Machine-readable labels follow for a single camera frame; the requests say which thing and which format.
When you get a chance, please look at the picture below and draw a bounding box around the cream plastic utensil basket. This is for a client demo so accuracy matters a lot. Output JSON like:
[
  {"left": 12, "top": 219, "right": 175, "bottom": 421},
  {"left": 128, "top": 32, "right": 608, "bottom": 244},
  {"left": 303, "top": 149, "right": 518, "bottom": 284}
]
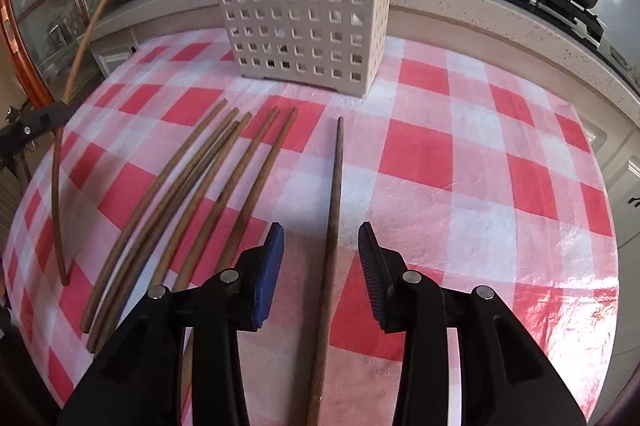
[{"left": 203, "top": 0, "right": 398, "bottom": 99}]

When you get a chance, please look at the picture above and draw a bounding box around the wooden framed glass door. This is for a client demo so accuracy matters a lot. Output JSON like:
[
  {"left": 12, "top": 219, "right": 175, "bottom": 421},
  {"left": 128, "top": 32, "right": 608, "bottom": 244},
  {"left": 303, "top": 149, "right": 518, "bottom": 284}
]
[{"left": 0, "top": 0, "right": 131, "bottom": 117}]

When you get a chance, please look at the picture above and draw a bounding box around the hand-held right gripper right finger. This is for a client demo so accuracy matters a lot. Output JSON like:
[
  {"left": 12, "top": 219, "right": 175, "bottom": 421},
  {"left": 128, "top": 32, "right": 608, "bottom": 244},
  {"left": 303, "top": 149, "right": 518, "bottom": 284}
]
[{"left": 357, "top": 222, "right": 587, "bottom": 426}]

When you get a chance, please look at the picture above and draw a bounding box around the red white checked tablecloth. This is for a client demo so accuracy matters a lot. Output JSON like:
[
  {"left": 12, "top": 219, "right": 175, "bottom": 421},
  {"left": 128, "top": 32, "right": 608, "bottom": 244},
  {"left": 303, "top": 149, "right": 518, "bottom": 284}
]
[{"left": 2, "top": 28, "right": 621, "bottom": 426}]

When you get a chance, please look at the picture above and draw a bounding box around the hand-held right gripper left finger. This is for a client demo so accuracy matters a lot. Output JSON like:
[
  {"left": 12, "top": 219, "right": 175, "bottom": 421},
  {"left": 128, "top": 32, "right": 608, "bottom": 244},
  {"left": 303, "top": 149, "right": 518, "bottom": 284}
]
[{"left": 56, "top": 222, "right": 286, "bottom": 426}]

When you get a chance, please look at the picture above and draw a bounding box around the white base cabinet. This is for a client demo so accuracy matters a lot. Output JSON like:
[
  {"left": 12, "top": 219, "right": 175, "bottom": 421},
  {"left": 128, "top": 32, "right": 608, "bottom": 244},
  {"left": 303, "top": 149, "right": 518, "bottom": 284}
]
[{"left": 90, "top": 28, "right": 138, "bottom": 79}]

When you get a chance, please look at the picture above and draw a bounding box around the black burner grate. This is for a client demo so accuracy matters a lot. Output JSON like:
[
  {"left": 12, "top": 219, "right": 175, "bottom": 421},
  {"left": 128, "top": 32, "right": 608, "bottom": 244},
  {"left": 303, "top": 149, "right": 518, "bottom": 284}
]
[{"left": 510, "top": 0, "right": 606, "bottom": 42}]

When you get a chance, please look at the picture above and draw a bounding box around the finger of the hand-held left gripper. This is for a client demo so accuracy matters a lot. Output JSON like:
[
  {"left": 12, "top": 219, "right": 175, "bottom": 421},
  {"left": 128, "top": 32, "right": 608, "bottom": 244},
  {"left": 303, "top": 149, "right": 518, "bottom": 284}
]
[{"left": 0, "top": 102, "right": 70, "bottom": 157}]

